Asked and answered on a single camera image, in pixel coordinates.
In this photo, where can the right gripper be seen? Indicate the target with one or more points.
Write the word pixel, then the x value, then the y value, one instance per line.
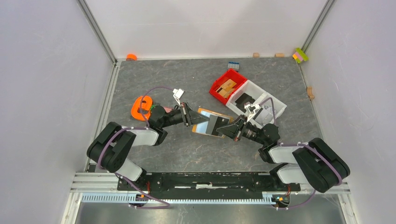
pixel 231 131

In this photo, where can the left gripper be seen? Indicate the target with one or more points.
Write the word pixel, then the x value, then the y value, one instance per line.
pixel 194 117

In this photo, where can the orange card holder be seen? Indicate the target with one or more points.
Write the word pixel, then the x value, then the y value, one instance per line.
pixel 201 128

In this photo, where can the grey credit card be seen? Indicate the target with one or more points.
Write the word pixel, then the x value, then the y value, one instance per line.
pixel 214 123

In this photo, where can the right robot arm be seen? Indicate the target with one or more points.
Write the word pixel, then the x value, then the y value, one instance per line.
pixel 313 162

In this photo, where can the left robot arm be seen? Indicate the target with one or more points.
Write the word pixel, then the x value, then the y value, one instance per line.
pixel 112 146

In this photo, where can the cards in white bin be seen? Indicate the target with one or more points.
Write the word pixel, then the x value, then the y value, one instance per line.
pixel 266 115

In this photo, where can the black wallet in bin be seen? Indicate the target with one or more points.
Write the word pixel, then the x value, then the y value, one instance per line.
pixel 242 100

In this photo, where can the white bin near red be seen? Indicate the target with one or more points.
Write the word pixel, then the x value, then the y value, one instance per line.
pixel 249 92

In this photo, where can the white bin far right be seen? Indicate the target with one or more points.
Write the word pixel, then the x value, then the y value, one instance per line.
pixel 277 105

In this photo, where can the red plastic bin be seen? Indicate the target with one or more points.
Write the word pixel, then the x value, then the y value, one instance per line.
pixel 229 74

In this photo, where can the blue lego brick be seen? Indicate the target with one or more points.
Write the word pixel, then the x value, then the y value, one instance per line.
pixel 233 65

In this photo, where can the colourful block stack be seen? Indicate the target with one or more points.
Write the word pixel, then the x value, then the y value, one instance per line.
pixel 299 56

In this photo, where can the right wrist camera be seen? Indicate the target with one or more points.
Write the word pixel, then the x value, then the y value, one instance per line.
pixel 251 110

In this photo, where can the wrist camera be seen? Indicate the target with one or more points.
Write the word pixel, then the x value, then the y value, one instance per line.
pixel 251 110
pixel 177 94

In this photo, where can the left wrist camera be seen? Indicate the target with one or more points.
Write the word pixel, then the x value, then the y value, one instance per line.
pixel 177 94

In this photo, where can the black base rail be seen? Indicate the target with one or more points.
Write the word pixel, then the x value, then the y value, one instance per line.
pixel 212 185

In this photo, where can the wooden block on rail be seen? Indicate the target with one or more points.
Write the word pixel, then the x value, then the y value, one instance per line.
pixel 310 93

